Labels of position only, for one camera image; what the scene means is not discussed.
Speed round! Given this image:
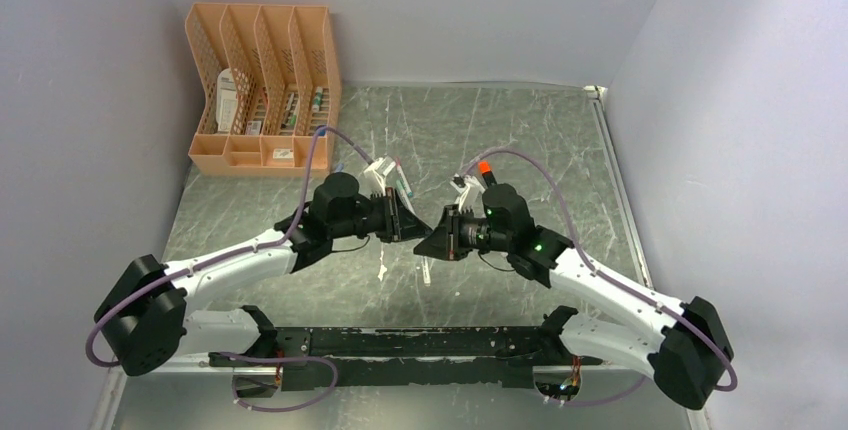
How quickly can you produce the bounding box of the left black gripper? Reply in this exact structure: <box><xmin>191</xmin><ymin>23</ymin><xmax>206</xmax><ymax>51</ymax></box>
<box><xmin>330</xmin><ymin>186</ymin><xmax>432</xmax><ymax>242</ymax></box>

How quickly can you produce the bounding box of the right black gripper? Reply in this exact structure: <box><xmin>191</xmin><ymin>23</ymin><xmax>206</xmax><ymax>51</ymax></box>
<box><xmin>415</xmin><ymin>204</ymin><xmax>513</xmax><ymax>262</ymax></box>

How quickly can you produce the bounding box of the white pen orange tip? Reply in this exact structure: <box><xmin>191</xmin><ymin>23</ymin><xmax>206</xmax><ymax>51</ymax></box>
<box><xmin>421</xmin><ymin>258</ymin><xmax>432</xmax><ymax>287</ymax></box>

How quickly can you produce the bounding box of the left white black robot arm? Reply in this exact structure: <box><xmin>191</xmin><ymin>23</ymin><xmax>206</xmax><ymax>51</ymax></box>
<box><xmin>85</xmin><ymin>172</ymin><xmax>432</xmax><ymax>376</ymax></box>

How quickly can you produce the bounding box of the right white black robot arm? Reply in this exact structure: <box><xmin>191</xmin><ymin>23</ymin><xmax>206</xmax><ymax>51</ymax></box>
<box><xmin>414</xmin><ymin>184</ymin><xmax>733</xmax><ymax>410</ymax></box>

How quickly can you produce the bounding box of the black orange highlighter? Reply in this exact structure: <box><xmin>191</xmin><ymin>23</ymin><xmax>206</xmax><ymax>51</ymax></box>
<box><xmin>477</xmin><ymin>161</ymin><xmax>497</xmax><ymax>188</ymax></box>

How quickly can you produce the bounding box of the orange plastic file organizer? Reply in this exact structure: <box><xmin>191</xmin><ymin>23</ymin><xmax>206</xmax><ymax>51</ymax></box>
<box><xmin>185</xmin><ymin>2</ymin><xmax>342</xmax><ymax>177</ymax></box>

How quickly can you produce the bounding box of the white paper packet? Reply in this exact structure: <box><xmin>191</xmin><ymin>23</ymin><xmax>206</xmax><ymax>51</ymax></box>
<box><xmin>215</xmin><ymin>68</ymin><xmax>238</xmax><ymax>133</ymax></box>

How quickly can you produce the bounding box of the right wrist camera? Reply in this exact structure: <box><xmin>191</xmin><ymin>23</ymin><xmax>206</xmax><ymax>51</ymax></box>
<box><xmin>450</xmin><ymin>174</ymin><xmax>485</xmax><ymax>212</ymax></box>

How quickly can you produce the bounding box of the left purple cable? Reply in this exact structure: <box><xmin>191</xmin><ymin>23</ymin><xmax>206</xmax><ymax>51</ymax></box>
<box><xmin>86</xmin><ymin>125</ymin><xmax>376</xmax><ymax>369</ymax></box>

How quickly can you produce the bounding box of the black base frame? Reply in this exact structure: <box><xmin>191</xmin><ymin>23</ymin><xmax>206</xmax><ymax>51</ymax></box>
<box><xmin>208</xmin><ymin>326</ymin><xmax>599</xmax><ymax>397</ymax></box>

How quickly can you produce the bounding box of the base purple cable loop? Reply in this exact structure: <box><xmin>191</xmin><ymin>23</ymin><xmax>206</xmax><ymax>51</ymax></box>
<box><xmin>218</xmin><ymin>350</ymin><xmax>339</xmax><ymax>414</ymax></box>

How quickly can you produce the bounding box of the aluminium rail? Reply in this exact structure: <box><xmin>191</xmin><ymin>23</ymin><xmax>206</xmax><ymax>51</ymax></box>
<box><xmin>583</xmin><ymin>85</ymin><xmax>654</xmax><ymax>290</ymax></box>

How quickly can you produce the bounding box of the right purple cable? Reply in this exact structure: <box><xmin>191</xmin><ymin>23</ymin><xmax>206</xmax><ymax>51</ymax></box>
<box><xmin>460</xmin><ymin>148</ymin><xmax>738</xmax><ymax>408</ymax></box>

